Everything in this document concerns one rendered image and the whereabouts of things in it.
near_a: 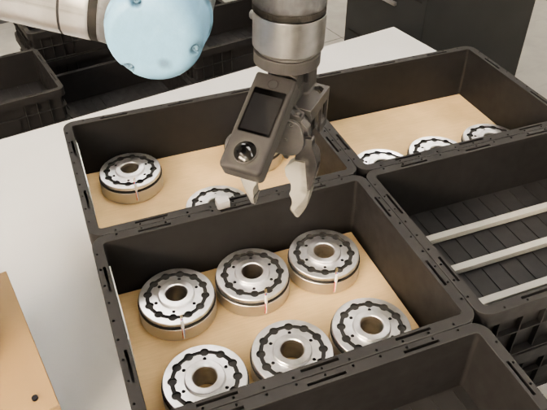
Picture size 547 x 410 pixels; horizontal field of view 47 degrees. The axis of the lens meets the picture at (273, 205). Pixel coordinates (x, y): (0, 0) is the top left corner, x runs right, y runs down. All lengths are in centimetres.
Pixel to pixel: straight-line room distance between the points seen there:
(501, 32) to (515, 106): 152
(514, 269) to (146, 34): 68
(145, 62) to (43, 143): 102
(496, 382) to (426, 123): 64
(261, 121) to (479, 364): 37
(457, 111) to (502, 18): 144
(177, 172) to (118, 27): 66
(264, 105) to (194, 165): 49
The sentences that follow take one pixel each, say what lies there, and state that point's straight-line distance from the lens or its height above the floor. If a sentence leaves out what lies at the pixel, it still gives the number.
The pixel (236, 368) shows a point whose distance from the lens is 79.
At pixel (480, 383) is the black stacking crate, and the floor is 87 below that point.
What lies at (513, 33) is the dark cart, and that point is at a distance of 284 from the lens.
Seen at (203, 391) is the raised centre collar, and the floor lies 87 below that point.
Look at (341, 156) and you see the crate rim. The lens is 98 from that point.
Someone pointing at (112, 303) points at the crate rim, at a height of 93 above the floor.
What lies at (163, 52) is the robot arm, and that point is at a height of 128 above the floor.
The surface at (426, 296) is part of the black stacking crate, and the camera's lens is 84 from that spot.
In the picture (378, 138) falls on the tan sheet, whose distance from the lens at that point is 121.
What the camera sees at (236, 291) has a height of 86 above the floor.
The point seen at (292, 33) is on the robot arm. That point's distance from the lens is 63.
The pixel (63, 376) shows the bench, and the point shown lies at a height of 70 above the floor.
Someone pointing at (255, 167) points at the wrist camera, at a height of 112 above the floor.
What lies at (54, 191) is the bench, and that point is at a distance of 135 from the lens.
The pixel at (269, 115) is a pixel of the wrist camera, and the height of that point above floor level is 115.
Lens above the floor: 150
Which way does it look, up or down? 40 degrees down
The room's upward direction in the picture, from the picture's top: straight up
